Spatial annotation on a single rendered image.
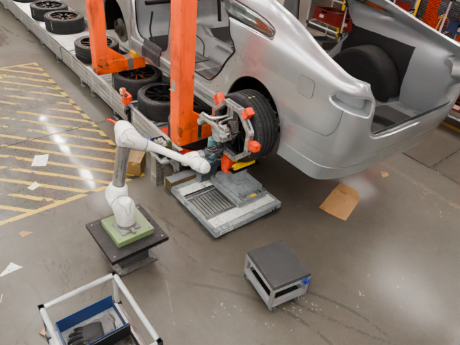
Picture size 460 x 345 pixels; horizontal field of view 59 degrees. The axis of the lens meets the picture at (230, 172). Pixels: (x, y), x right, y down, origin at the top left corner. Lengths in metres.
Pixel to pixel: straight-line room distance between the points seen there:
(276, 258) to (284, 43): 1.71
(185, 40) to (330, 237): 2.27
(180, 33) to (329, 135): 1.49
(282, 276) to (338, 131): 1.17
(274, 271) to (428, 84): 2.59
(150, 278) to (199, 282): 0.40
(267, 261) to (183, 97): 1.67
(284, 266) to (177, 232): 1.14
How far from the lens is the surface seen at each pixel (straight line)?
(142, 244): 3.40
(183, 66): 3.74
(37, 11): 8.66
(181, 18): 3.59
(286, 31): 3.51
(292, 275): 3.24
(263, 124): 3.60
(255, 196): 4.15
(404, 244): 4.39
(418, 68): 4.76
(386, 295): 3.85
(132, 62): 5.78
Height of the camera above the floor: 2.74
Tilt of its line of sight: 36 degrees down
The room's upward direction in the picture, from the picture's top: 6 degrees clockwise
